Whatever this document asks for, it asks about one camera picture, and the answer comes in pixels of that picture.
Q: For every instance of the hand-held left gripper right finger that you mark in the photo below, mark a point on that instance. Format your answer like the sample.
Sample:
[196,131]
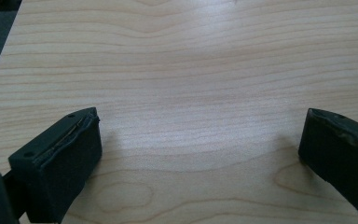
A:
[338,149]

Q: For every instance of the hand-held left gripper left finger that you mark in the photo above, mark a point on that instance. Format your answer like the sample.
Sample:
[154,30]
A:
[59,161]

